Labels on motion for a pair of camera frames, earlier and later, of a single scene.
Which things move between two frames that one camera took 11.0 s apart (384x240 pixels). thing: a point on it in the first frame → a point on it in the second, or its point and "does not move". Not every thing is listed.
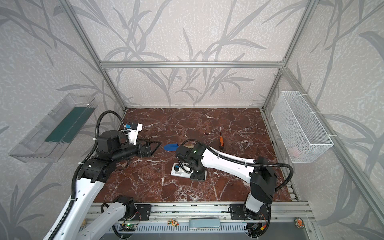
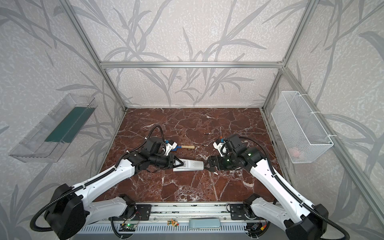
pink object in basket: [294, 152] does not move
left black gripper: [143, 149] → [171, 161]
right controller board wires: [256, 229] does not move
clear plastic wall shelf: [48, 141] does not move
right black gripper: [198, 175] → [214, 162]
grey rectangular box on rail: [204, 223] does not move
